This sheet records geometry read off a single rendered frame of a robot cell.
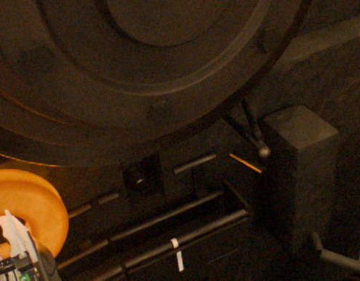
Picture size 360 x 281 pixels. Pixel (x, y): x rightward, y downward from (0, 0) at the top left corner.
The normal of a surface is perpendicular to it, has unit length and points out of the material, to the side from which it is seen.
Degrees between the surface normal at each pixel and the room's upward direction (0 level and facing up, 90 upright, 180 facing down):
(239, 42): 44
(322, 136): 22
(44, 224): 88
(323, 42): 0
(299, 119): 0
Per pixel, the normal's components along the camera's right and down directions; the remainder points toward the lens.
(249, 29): -0.51, -0.07
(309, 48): -0.10, -0.79
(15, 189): 0.45, 0.48
